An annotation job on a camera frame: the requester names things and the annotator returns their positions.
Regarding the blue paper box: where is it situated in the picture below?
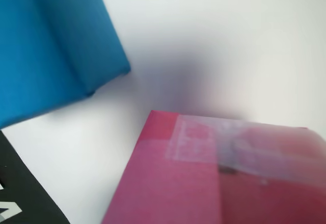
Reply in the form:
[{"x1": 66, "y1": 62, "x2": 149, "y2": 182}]
[{"x1": 0, "y1": 0, "x2": 132, "y2": 129}]

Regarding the black mat with WROB print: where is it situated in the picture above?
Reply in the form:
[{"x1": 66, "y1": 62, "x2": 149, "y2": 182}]
[{"x1": 0, "y1": 129, "x2": 71, "y2": 224}]

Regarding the white paper marked HOME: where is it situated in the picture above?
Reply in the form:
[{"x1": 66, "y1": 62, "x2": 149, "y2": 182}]
[{"x1": 0, "y1": 0, "x2": 326, "y2": 224}]

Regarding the red paper box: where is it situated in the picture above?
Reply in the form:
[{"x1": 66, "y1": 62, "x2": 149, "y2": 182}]
[{"x1": 101, "y1": 109, "x2": 326, "y2": 224}]

